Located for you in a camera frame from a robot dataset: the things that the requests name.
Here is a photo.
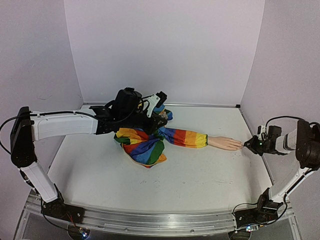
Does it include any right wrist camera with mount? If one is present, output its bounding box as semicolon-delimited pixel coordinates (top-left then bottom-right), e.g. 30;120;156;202
257;125;268;141

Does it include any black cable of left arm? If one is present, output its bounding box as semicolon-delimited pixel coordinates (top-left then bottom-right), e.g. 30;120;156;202
41;212;76;230

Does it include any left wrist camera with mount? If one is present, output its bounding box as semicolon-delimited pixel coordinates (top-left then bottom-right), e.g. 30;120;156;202
145;91;168;118

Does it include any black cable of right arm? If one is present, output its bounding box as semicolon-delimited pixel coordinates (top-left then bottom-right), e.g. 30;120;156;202
264;115;303;129

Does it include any mannequin hand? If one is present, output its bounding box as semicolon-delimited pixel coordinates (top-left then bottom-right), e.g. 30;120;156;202
207;136;243;151

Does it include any rainbow striped cloth garment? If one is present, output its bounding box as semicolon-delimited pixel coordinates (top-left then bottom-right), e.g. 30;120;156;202
113;103;210;169

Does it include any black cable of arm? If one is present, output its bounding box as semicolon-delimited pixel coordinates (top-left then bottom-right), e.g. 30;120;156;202
264;115;303;129
41;212;76;230

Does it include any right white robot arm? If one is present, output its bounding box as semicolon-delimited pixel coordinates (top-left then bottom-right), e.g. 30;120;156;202
232;117;320;228

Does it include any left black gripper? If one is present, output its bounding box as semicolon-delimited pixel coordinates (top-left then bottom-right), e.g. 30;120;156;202
122;106;169;136

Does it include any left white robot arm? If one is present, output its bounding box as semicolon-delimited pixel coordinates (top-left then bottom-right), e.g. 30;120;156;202
8;87;168;224

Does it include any small nail polish bottle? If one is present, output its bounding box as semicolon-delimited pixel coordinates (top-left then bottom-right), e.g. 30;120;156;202
159;111;168;120

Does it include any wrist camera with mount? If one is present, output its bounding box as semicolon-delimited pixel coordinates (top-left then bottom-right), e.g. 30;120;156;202
257;125;268;141
145;91;168;118

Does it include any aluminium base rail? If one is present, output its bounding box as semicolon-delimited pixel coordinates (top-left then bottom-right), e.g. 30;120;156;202
24;199;293;232

